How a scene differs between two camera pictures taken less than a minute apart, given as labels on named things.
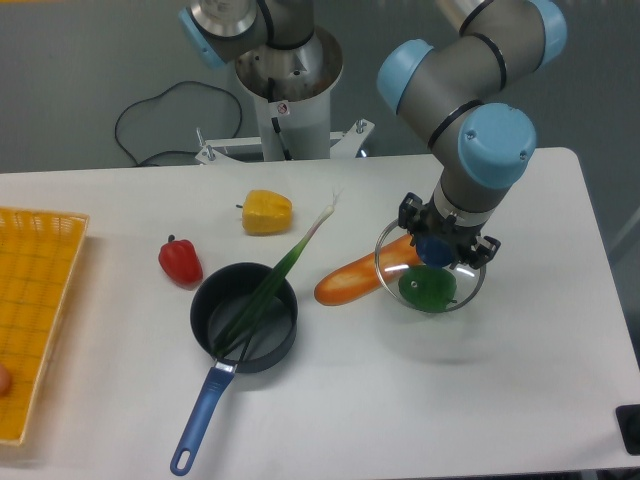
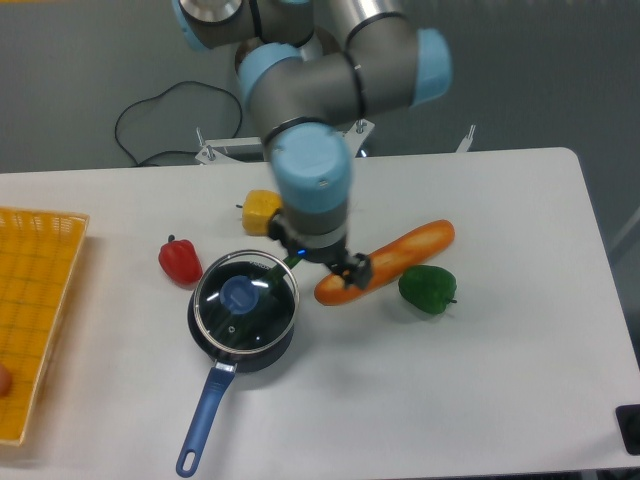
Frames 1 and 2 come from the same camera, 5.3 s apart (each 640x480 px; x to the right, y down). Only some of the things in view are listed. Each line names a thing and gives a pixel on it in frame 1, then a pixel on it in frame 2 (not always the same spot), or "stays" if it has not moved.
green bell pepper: (429, 288) stays
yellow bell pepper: (266, 213) stays
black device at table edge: (628, 417) stays
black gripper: (455, 231) → (356, 268)
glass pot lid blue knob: (419, 277) → (239, 294)
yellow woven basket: (39, 253) stays
